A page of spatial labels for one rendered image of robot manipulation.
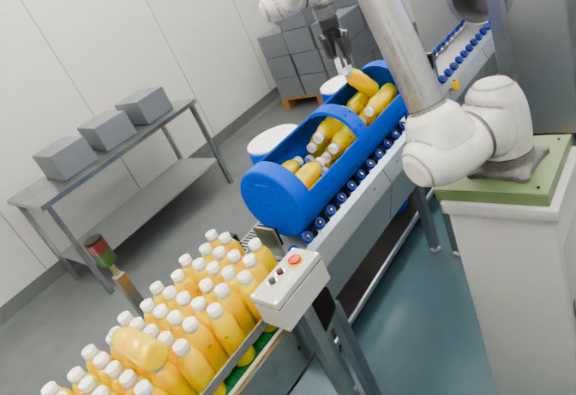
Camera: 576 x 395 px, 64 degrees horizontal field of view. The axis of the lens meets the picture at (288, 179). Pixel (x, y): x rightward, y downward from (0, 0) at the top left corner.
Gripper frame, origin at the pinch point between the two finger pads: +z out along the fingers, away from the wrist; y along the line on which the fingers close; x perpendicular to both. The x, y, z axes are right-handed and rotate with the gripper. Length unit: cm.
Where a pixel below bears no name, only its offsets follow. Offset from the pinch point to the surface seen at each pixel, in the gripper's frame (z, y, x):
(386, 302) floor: 132, 17, 10
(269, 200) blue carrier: 20, 0, 63
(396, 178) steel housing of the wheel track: 49, -14, 9
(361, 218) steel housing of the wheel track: 47, -13, 37
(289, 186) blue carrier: 15, -11, 62
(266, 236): 30, 1, 71
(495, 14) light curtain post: 15, -34, -76
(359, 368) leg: 104, -8, 65
